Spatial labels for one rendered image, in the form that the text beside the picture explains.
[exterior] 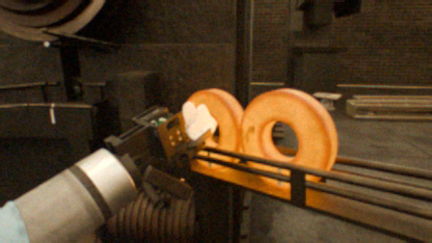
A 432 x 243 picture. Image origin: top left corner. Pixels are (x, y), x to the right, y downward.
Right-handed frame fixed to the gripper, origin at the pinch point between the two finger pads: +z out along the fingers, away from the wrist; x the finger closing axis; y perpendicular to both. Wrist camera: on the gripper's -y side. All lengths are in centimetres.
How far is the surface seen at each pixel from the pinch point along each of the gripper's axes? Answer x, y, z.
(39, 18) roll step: 44, 25, -9
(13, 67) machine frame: 68, 13, -16
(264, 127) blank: -12.7, 1.7, -0.7
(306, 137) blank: -19.9, 1.9, -1.0
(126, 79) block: 27.2, 6.8, -0.9
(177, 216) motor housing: 5.4, -18.7, -11.7
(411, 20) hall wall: 89, -146, 688
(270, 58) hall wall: 329, -173, 502
